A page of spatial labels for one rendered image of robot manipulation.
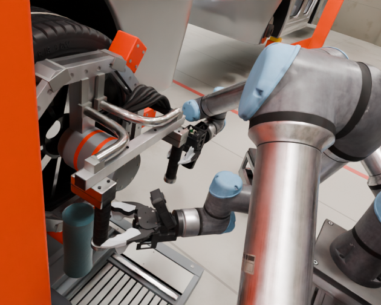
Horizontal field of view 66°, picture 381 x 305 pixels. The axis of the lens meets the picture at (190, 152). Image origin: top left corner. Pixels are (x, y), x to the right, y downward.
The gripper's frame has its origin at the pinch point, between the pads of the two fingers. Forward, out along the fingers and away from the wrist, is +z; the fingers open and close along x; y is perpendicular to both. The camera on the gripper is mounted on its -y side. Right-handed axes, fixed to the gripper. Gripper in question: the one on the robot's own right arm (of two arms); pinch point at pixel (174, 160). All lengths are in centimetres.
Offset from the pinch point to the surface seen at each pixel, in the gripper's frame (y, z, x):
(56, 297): -42, 37, -13
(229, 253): -83, -52, 27
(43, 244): 23, 57, 10
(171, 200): -83, -66, -24
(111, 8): 35, -15, -43
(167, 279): -75, -10, 7
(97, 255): -68, 4, -25
